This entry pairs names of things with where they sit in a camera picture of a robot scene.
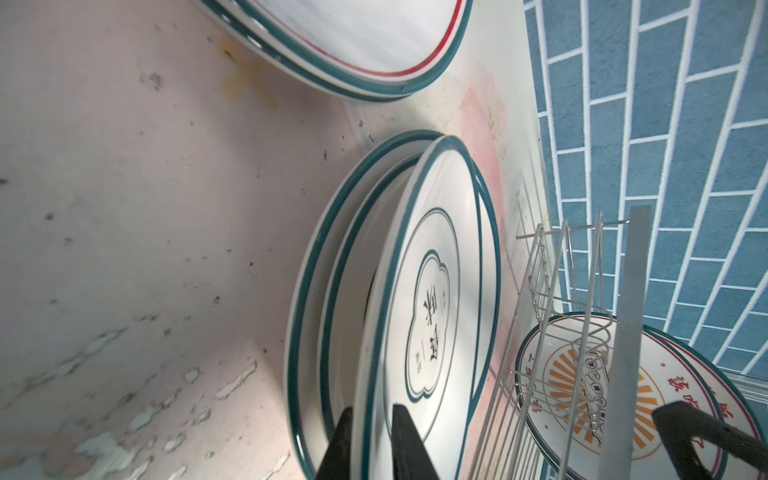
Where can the steel wire dish rack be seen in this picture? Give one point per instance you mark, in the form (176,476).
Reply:
(565,393)

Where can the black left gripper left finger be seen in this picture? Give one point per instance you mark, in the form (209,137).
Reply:
(336,461)

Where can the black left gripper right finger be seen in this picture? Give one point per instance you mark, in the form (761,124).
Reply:
(409,456)

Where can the white plate red chinese characters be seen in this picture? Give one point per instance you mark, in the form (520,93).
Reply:
(377,48)

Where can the white plate green flower emblem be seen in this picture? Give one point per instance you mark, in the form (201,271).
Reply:
(303,408)

